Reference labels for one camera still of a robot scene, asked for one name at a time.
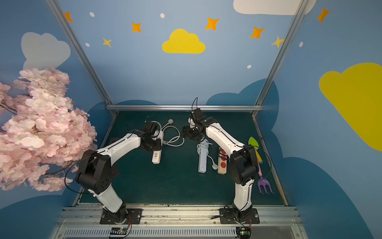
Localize pink cherry blossom tree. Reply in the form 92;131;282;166
1;68;97;192

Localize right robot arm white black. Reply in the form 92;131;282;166
182;108;259;219

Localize white power strip usb ports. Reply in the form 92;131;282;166
144;119;186;165

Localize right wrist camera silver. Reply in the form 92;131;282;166
188;117;196;128

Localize purple pink garden fork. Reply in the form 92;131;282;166
257;165;274;194

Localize white power strip with cord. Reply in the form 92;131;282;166
197;139;218;173

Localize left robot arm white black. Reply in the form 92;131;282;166
76;121;162;225

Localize cream red power strip black cord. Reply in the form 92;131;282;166
217;146;229;175

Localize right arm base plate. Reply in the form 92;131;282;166
219;207;260;225

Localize green yellow garden trowel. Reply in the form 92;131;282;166
248;137;263;164

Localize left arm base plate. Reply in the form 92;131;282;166
99;208;143;225

